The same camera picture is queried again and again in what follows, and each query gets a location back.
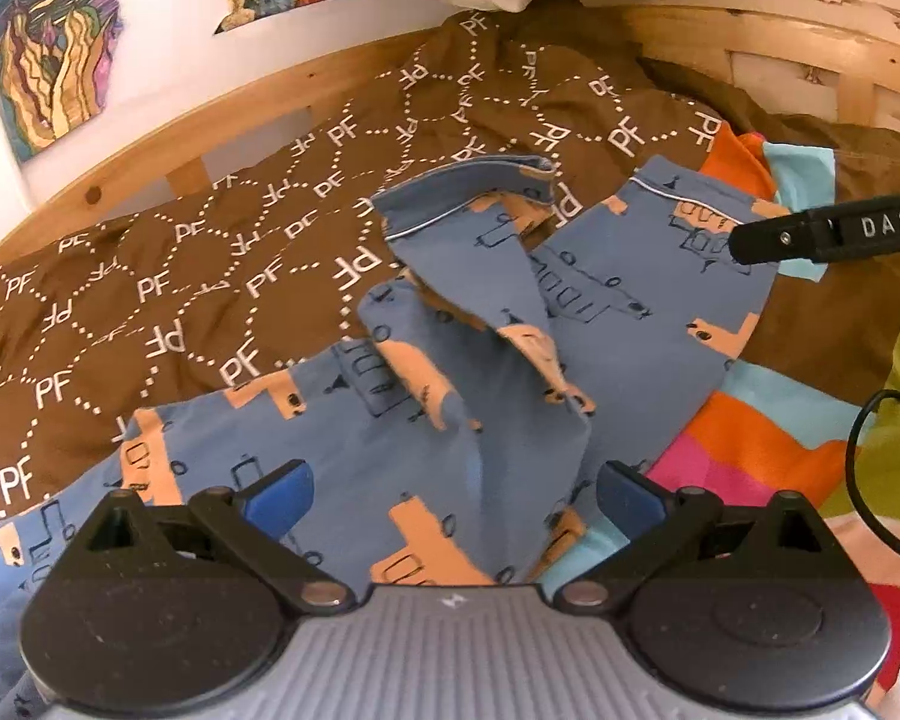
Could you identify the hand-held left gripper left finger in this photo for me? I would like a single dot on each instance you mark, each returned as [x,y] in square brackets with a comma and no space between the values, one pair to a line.
[281,496]

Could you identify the wooden bed frame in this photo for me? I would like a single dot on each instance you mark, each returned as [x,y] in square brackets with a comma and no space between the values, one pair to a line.
[195,127]

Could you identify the blue printed pants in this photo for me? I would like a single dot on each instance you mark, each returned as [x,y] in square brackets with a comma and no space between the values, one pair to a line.
[420,472]

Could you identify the colourful striped sheet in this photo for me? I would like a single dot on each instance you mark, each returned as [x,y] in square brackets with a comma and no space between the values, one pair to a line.
[757,435]

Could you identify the swirl pattern wall poster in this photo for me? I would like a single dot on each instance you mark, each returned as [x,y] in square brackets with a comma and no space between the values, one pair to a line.
[52,45]

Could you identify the brown printed blanket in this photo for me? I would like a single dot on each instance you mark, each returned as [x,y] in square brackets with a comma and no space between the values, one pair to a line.
[195,277]

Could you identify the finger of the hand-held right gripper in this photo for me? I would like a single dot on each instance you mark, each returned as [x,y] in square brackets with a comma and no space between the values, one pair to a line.
[772,240]

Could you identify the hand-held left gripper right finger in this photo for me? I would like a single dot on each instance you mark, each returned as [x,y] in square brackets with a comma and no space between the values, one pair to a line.
[630,499]

